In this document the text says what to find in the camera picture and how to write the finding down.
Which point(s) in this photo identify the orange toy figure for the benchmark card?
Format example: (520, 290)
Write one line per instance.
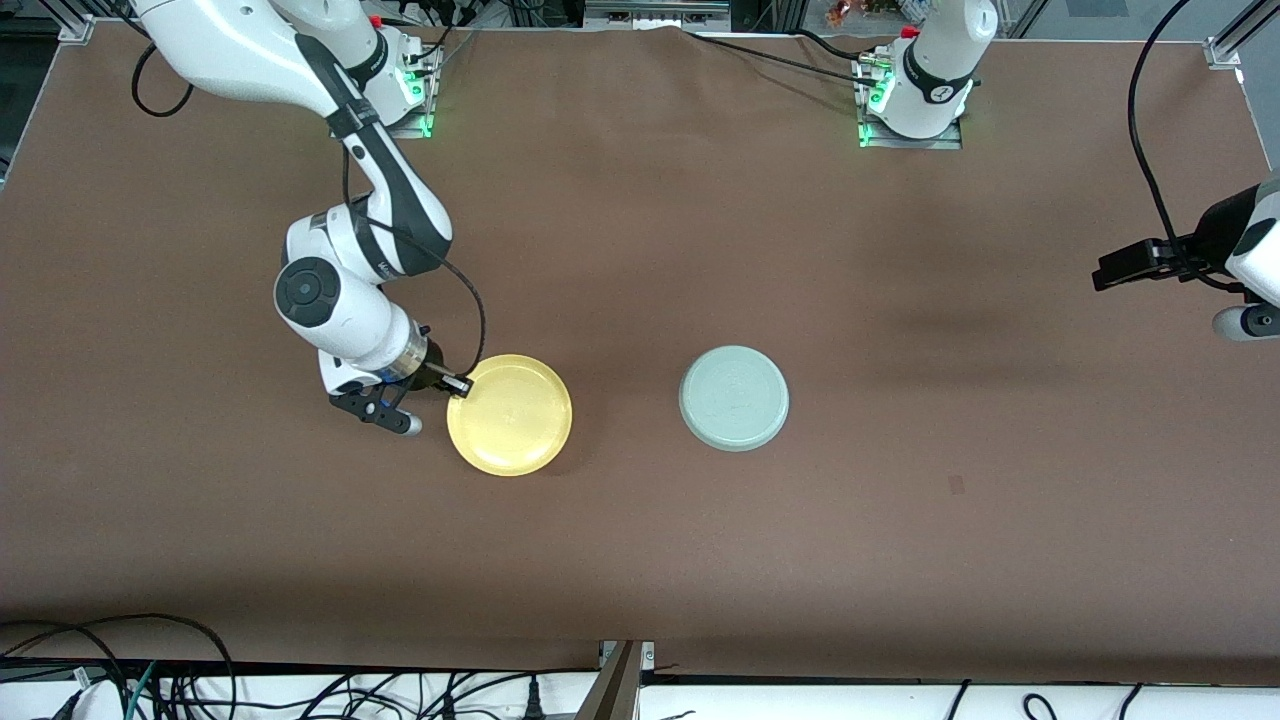
(845, 10)

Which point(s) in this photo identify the diagonal aluminium strut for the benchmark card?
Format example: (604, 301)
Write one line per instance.
(1245, 25)

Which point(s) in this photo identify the brown table cover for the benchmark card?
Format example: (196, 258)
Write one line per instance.
(560, 550)

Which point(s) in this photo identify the metal corner bracket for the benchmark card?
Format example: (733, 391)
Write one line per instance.
(78, 30)
(1222, 55)

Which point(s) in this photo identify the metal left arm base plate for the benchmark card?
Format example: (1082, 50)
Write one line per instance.
(910, 144)

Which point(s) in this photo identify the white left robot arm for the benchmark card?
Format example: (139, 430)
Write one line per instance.
(935, 70)

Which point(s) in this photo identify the yellow round plate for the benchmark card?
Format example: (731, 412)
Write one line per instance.
(515, 420)

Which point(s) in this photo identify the aluminium profile strut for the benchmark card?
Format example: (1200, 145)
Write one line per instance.
(618, 685)

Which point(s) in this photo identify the aluminium frame bar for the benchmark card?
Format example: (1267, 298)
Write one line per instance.
(655, 12)

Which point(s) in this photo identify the pale green round plate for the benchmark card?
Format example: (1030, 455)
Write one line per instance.
(735, 400)

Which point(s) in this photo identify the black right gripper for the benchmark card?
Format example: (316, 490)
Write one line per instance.
(432, 362)

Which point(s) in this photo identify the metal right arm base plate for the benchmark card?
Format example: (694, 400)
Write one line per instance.
(380, 132)

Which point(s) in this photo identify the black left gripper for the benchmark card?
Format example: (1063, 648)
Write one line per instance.
(1203, 244)

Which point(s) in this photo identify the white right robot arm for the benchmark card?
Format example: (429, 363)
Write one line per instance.
(340, 310)

